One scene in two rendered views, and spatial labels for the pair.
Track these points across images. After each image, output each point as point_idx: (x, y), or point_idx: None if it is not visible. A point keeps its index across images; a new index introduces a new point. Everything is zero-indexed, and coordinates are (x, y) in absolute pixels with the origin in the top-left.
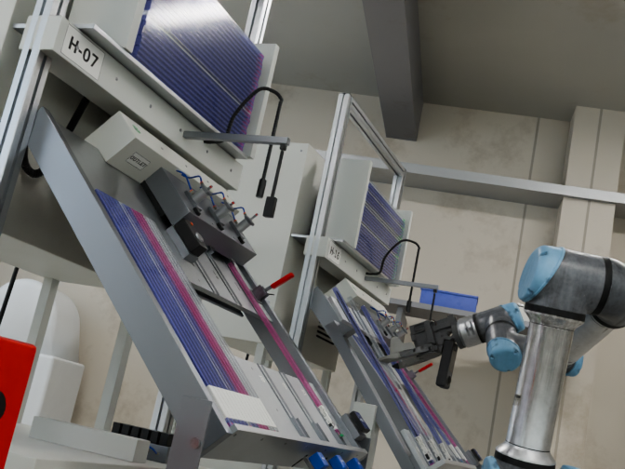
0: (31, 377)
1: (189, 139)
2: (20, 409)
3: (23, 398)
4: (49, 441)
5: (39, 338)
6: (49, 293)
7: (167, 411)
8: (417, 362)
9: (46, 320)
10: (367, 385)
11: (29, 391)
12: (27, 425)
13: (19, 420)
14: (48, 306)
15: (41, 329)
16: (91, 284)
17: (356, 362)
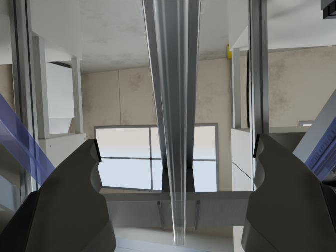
0: (236, 74)
1: None
2: (236, 56)
3: (237, 62)
4: None
5: (238, 95)
6: (240, 120)
7: (267, 37)
8: (65, 215)
9: (236, 105)
10: (198, 56)
11: (234, 66)
12: (240, 45)
13: (235, 50)
14: (238, 113)
15: (238, 100)
16: (250, 130)
17: (195, 120)
